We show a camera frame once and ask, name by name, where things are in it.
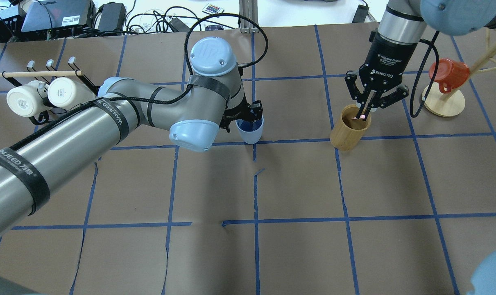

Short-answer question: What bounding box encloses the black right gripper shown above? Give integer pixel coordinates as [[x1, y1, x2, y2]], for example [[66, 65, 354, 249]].
[[344, 32, 417, 121]]

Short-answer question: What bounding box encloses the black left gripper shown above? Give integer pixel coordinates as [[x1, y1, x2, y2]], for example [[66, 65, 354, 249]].
[[221, 96, 263, 132]]

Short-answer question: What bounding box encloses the light blue plastic cup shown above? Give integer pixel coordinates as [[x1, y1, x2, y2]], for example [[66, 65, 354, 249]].
[[235, 117, 265, 145]]

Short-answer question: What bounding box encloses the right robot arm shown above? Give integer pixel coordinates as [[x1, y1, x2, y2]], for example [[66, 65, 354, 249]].
[[344, 0, 496, 295]]

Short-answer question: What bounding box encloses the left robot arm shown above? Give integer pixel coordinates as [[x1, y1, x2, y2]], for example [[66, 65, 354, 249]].
[[0, 36, 268, 238]]

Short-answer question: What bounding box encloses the bamboo cylinder holder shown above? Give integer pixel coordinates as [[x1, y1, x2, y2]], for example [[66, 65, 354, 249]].
[[330, 104, 372, 151]]

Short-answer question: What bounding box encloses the orange red mug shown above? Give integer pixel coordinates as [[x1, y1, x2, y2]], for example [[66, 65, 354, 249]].
[[429, 58, 470, 94]]

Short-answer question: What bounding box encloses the wooden mug tree stand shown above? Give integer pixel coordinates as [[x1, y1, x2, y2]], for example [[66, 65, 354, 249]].
[[421, 29, 496, 117]]

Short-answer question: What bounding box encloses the small remote control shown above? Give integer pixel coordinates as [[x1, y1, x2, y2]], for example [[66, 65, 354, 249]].
[[202, 3, 225, 16]]

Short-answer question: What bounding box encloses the black power adapter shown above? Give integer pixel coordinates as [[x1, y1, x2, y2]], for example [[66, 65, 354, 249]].
[[96, 2, 126, 32]]

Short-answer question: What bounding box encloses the white mug far end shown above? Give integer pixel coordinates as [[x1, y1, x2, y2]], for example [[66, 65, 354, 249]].
[[48, 77, 95, 110]]

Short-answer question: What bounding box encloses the white mug end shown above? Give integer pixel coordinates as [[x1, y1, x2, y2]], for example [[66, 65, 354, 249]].
[[6, 80, 51, 118], [48, 77, 95, 110]]

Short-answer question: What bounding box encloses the wooden rack dowel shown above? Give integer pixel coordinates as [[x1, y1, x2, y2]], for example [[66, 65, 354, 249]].
[[0, 70, 84, 79]]

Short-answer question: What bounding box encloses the white mug near end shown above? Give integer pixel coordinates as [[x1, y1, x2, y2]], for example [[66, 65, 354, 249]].
[[6, 80, 51, 118]]

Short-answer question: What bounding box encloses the black electronics box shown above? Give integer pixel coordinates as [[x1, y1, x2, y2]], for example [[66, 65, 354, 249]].
[[21, 0, 96, 33]]

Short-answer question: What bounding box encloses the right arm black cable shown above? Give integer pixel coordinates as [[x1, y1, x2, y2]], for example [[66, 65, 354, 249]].
[[409, 31, 440, 118]]

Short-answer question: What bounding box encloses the aluminium frame post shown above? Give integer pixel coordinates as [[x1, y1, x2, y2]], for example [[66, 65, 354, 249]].
[[238, 0, 260, 34]]

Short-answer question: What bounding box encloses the black wire mug rack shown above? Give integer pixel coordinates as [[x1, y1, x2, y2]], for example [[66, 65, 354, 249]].
[[26, 57, 103, 125]]

